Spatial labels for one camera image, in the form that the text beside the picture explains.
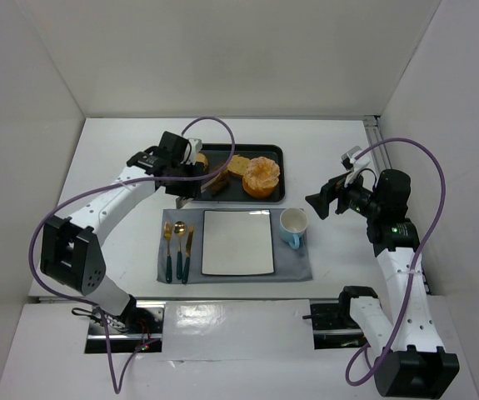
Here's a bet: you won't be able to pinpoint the purple cable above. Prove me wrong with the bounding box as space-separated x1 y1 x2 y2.
28 116 237 395
345 137 448 387

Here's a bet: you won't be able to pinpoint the blue white mug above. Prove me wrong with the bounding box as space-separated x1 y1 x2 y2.
279 208 308 250

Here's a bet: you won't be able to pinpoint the sliced loaf cake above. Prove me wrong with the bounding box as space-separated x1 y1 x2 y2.
227 155 250 179

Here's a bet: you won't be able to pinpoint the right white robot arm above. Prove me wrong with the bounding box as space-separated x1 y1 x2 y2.
306 169 460 399

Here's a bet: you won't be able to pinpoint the gold fork green handle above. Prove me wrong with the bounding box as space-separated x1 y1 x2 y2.
163 222 172 283

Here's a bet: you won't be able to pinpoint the brown chocolate croissant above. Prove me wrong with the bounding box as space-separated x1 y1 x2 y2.
207 167 230 197

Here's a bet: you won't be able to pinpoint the silver metal tongs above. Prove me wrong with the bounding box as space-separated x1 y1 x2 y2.
175 167 230 209

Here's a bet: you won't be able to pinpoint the aluminium frame post right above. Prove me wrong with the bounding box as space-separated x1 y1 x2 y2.
363 115 392 173

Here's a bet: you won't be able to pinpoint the small round bun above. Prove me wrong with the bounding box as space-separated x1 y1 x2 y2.
196 152 209 172

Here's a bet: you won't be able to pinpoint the large sugared round bread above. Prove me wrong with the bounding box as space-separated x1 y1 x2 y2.
242 157 280 199

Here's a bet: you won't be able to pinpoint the white square plate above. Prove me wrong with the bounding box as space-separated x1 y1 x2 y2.
201 209 275 277

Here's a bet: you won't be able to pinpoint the gold spoon green handle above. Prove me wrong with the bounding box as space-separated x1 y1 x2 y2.
173 221 187 280

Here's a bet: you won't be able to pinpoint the gold knife green handle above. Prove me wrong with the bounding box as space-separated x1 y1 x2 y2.
182 225 195 284

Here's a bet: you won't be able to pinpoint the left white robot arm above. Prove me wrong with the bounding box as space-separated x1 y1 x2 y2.
40 132 204 333

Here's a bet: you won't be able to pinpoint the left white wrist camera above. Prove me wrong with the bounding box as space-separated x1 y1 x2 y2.
182 138 202 165

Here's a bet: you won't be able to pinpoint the black baking tray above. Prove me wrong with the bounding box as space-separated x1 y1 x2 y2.
195 143 285 203

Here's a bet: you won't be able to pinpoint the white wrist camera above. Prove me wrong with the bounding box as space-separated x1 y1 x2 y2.
342 146 371 187
182 138 202 165

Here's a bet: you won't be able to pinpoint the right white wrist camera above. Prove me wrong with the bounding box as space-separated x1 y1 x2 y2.
342 146 371 187

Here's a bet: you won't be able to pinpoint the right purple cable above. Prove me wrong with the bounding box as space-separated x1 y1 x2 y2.
345 137 448 387

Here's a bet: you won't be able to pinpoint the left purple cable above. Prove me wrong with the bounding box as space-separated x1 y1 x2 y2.
28 116 237 395

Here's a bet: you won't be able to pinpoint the grey cloth placemat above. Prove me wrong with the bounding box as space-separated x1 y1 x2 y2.
162 208 312 283

